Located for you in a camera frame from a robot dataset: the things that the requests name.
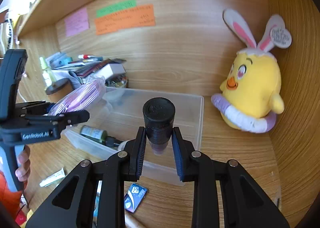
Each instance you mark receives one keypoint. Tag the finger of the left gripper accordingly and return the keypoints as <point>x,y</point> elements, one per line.
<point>66,119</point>
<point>37,107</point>

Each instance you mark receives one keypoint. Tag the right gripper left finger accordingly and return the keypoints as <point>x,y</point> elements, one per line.
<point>93,185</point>

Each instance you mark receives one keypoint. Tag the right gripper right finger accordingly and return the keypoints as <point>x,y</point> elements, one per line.
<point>245,204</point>

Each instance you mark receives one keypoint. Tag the small white ointment tube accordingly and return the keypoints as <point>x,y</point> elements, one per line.
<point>53,178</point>

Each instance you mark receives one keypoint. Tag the green glass bottle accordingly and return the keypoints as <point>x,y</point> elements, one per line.
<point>100,136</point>

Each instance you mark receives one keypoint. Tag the blue staples box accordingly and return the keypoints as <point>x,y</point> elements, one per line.
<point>134,196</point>

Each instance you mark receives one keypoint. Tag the purple black spray bottle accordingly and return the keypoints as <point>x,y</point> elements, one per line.
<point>159,114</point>

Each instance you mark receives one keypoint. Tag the person left hand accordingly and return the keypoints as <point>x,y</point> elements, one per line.
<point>23,171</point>

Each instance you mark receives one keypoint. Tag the brown lidded mug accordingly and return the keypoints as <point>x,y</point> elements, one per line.
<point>59,89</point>

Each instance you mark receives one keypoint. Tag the green spray bottle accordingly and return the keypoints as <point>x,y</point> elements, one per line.
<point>47,73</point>

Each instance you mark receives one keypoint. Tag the stack of books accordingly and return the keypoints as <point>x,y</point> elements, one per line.
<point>86,70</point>

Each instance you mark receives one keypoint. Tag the red white marker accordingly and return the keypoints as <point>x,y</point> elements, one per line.
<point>86,56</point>

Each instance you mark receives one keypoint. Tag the white box on books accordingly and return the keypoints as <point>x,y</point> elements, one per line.
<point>110,70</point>

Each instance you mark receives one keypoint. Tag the pink sticky note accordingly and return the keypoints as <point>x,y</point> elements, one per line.
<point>76,22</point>

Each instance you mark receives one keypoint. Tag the yellow chick plush toy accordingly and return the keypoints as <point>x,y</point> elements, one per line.
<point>250,98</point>

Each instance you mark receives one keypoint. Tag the green sticky note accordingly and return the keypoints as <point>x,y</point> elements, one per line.
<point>115,7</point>

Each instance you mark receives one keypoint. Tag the orange sticky note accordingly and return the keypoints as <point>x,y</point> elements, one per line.
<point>139,16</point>

